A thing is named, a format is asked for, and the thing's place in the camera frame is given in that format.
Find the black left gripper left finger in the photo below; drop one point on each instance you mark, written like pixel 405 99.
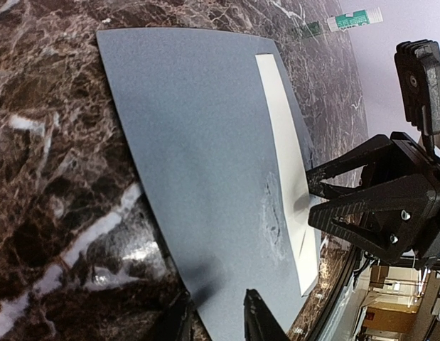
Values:
pixel 175 324

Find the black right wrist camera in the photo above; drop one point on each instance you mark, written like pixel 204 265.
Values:
pixel 418 69

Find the blue-grey envelope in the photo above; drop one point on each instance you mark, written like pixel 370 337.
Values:
pixel 193 110

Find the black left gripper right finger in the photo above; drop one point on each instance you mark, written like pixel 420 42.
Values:
pixel 260 324

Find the white letter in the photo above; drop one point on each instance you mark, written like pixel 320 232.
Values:
pixel 294 187

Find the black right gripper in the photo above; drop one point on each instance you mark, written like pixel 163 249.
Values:
pixel 399 208

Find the green white glue stick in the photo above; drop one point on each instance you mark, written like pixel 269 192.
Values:
pixel 355 19

